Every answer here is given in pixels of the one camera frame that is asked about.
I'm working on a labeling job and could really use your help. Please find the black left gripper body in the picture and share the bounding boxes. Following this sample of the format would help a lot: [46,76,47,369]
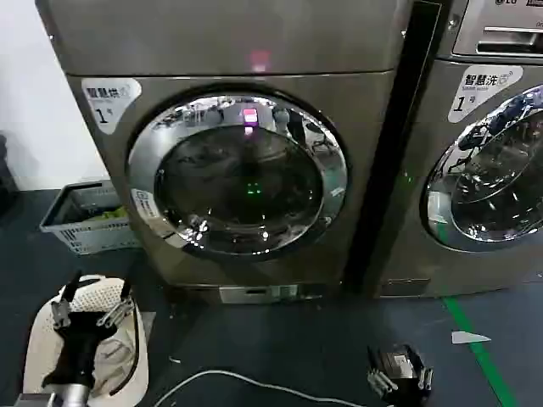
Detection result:
[41,311,113,387]

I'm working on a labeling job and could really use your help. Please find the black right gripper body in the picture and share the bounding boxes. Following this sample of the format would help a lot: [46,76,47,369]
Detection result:
[379,343,426,383]

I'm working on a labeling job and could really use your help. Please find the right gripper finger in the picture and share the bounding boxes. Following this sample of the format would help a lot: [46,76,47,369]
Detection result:
[417,363,434,391]
[367,345,399,395]

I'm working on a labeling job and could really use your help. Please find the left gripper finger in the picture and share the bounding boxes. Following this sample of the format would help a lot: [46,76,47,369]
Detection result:
[96,279,134,328]
[51,270,83,330]

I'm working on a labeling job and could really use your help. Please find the white perforated laundry hamper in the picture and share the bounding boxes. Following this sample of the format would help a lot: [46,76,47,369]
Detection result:
[22,274,150,398]

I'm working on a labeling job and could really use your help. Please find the white paper scrap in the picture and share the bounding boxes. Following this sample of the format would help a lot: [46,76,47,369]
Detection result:
[451,330,493,346]

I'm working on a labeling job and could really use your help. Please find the green floor tape line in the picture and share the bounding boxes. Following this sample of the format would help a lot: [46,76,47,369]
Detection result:
[442,295,521,407]

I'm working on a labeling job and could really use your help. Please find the grey slatted plastic laundry basket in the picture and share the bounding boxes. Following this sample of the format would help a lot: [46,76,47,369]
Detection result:
[39,179,143,257]

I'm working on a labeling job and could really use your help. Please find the yellow-green clothes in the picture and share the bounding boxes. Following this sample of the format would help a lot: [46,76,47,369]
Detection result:
[90,204,131,225]

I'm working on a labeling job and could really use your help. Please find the grey washer with drawer panel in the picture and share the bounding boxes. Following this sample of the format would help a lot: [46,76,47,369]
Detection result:
[378,0,543,300]

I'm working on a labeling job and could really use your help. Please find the silver dryer base service panel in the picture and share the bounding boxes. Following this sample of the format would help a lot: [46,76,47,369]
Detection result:
[218,284,299,304]

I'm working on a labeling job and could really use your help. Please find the round glass dryer door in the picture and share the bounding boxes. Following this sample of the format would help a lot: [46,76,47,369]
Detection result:
[126,83,349,262]

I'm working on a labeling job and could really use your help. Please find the white number sticker on dryer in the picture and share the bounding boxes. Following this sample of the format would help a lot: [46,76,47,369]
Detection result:
[80,77,143,137]

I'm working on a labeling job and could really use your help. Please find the round glass washer door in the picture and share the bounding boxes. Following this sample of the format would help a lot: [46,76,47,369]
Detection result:
[418,82,543,254]

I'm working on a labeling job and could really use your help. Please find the grey dryer with round door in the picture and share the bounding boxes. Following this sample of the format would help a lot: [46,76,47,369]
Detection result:
[36,0,415,304]

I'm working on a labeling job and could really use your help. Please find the white number sticker on washer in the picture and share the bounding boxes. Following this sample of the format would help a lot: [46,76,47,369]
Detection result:
[446,64,525,125]

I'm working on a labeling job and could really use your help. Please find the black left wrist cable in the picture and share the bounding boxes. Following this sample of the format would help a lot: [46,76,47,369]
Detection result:
[126,303,143,379]

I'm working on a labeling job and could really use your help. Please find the small white door ring sticker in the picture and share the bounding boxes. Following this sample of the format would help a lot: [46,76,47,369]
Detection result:
[131,187,160,226]

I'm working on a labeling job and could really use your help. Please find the white floor cable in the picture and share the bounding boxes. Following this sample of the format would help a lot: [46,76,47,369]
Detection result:
[158,369,371,407]

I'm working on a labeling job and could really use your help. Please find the dark object by wall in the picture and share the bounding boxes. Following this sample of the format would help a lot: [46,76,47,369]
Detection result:
[0,134,20,218]

